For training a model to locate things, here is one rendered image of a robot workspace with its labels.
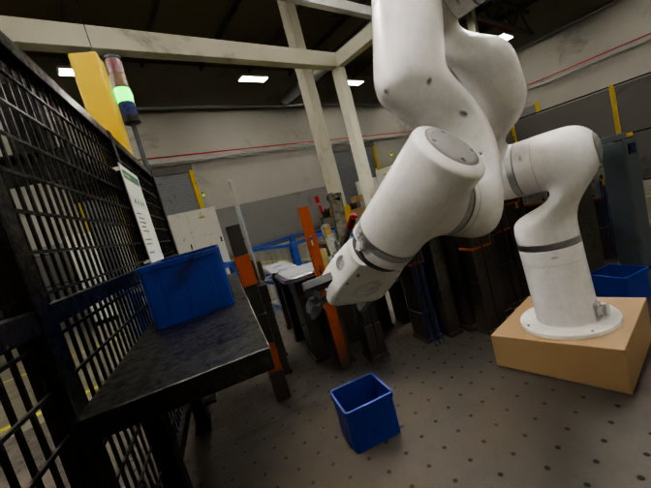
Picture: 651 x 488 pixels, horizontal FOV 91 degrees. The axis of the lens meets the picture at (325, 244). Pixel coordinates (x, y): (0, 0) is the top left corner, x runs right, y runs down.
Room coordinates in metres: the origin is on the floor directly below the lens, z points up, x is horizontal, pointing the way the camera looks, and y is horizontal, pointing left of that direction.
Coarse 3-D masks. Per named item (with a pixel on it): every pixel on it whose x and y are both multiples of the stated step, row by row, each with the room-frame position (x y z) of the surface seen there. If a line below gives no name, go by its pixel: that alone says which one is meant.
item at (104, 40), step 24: (0, 24) 3.03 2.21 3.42; (24, 24) 3.13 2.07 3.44; (48, 24) 3.23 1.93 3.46; (72, 24) 3.34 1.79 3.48; (24, 48) 3.18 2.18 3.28; (48, 48) 3.27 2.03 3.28; (72, 48) 3.35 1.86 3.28; (96, 48) 3.44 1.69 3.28; (120, 48) 3.55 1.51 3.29; (144, 48) 3.69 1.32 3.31; (168, 48) 3.84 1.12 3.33; (192, 48) 4.00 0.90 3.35; (216, 48) 4.18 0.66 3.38; (240, 48) 4.38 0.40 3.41; (264, 48) 4.60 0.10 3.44; (288, 48) 4.84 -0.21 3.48; (360, 48) 4.97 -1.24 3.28
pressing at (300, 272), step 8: (304, 264) 1.17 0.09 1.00; (312, 264) 1.12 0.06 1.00; (280, 272) 1.14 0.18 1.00; (288, 272) 1.10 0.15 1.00; (296, 272) 1.05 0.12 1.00; (304, 272) 1.01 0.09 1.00; (312, 272) 0.98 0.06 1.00; (280, 280) 1.02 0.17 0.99; (288, 280) 0.96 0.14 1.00; (296, 280) 0.96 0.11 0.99
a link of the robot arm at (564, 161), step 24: (528, 144) 0.67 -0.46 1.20; (552, 144) 0.63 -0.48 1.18; (576, 144) 0.61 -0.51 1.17; (600, 144) 0.61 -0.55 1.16; (528, 168) 0.66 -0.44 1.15; (552, 168) 0.63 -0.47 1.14; (576, 168) 0.61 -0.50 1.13; (528, 192) 0.69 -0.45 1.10; (552, 192) 0.65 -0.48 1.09; (576, 192) 0.62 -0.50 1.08; (528, 216) 0.70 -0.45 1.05; (552, 216) 0.65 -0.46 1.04; (576, 216) 0.66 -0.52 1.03; (528, 240) 0.69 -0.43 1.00; (552, 240) 0.65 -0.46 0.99; (576, 240) 0.65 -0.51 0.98
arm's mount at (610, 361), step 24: (624, 312) 0.67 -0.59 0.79; (648, 312) 0.69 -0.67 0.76; (504, 336) 0.72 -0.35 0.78; (528, 336) 0.69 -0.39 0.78; (600, 336) 0.61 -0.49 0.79; (624, 336) 0.59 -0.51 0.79; (648, 336) 0.67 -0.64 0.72; (504, 360) 0.73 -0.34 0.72; (528, 360) 0.69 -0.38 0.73; (552, 360) 0.65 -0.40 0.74; (576, 360) 0.61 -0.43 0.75; (600, 360) 0.58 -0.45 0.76; (624, 360) 0.55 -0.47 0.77; (600, 384) 0.59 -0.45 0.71; (624, 384) 0.56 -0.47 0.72
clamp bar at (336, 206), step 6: (330, 198) 0.94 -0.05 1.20; (336, 198) 0.93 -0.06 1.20; (330, 204) 0.95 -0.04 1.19; (336, 204) 0.95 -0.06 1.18; (342, 204) 0.95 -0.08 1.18; (330, 210) 0.96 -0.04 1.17; (336, 210) 0.95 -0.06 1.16; (342, 210) 0.95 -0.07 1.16; (336, 216) 0.95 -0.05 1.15; (342, 216) 0.96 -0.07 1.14; (336, 222) 0.95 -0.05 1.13; (342, 222) 0.96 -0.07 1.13; (336, 228) 0.95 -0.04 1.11; (342, 228) 0.96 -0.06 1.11; (336, 234) 0.97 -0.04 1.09; (342, 234) 0.96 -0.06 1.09; (342, 246) 0.96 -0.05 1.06
